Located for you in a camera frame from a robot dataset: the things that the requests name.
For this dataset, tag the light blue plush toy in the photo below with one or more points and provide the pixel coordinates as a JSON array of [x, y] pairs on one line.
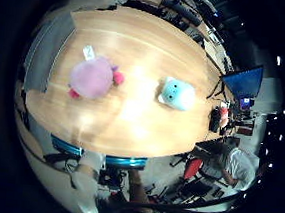
[[178, 93]]

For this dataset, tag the red office chair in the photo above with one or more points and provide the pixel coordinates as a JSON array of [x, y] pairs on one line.
[[193, 167]]

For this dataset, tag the black tripod stand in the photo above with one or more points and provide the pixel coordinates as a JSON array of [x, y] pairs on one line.
[[220, 88]]

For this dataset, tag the grey fabric container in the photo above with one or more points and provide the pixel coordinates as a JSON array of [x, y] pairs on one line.
[[46, 58]]

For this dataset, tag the person in white shirt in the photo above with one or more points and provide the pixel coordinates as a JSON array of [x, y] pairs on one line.
[[236, 166]]

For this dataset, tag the pink plush toy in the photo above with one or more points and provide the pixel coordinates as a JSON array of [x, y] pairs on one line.
[[91, 78]]

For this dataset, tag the blue monitor screen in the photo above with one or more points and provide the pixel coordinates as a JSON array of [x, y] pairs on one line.
[[245, 82]]

